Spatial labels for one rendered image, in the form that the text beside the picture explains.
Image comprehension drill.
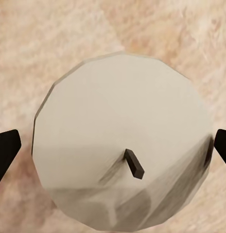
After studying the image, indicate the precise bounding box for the pillar candle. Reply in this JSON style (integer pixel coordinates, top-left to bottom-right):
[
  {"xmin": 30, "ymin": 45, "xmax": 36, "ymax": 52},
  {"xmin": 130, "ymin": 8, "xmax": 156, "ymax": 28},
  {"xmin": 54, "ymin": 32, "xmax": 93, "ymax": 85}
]
[{"xmin": 31, "ymin": 51, "xmax": 215, "ymax": 233}]

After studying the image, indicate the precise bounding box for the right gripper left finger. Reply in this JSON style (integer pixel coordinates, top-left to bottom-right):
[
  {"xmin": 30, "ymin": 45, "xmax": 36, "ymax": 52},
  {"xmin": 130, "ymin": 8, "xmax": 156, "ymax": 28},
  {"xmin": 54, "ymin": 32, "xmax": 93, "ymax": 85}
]
[{"xmin": 0, "ymin": 129, "xmax": 21, "ymax": 181}]

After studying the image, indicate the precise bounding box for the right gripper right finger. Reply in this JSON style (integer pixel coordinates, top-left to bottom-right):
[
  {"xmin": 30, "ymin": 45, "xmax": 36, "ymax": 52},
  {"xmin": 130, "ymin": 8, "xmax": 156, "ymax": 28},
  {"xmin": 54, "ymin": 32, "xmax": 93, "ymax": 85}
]
[{"xmin": 214, "ymin": 129, "xmax": 226, "ymax": 163}]

